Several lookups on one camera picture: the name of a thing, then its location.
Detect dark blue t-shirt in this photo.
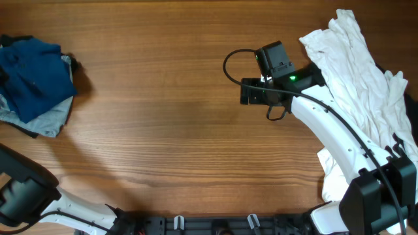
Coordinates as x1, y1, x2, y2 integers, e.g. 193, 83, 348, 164
1, 38, 77, 123

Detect folded black garment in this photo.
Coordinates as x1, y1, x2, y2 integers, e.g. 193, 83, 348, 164
0, 34, 79, 140

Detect folded light blue jeans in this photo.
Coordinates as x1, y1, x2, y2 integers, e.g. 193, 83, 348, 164
0, 54, 74, 138

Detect white printed t-shirt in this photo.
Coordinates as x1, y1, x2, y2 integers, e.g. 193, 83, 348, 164
298, 8, 418, 235

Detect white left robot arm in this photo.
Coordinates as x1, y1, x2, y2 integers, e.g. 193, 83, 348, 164
1, 145, 135, 235

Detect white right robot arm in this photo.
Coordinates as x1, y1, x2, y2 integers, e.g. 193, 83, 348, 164
241, 65, 417, 234

